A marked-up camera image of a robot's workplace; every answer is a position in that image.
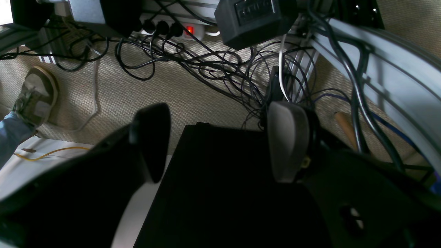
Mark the wooden stick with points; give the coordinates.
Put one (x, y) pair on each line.
(344, 121)

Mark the white table edge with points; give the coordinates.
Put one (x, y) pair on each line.
(403, 80)

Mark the black power adapter box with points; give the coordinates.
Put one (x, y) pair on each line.
(245, 23)

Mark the blue jeans leg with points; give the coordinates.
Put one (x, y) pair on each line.
(13, 131)

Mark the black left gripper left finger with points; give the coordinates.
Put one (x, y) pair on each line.
(79, 203)

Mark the grey sneaker shoe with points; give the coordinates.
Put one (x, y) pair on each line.
(38, 96)

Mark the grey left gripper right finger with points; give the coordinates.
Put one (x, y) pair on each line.
(365, 203)

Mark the white power strip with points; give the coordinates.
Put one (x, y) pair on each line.
(170, 29)

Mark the black box under gripper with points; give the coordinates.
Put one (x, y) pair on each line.
(219, 192)

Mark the silver metal leg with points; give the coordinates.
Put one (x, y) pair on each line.
(87, 12)

